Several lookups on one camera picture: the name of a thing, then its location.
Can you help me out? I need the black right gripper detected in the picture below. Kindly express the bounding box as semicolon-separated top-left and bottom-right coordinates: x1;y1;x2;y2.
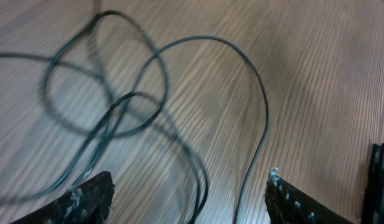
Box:
361;143;384;224

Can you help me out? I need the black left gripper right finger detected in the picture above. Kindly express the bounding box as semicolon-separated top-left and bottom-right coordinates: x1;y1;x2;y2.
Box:
265;167;352;224

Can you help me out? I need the black usb cable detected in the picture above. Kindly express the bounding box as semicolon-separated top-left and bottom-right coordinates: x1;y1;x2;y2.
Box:
0;9;210;224
70;34;270;224

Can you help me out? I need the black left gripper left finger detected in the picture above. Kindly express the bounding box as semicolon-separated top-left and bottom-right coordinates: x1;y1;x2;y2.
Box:
11;171;115;224

